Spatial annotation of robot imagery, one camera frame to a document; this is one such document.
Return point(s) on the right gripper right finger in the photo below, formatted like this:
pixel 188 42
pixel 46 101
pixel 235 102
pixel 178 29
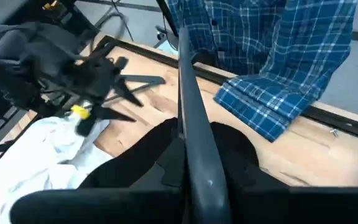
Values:
pixel 306 208

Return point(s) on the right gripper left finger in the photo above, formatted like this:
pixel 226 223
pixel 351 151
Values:
pixel 89 208

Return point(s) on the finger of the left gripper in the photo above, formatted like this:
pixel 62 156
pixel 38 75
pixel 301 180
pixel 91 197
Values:
pixel 127 93
pixel 110 115

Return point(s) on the dark grey clothes hanger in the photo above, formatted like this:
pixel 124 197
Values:
pixel 197 140
pixel 145 79

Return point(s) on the black garment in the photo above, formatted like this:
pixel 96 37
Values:
pixel 129 168

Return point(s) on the white T-shirt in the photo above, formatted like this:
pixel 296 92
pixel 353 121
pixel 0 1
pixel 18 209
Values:
pixel 36 161

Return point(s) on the blue plaid button shirt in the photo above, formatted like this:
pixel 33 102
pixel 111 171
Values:
pixel 259 46

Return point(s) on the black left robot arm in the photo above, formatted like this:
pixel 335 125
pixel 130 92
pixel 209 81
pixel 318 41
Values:
pixel 11 56

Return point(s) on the small metal bracket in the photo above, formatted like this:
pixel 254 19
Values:
pixel 334 132

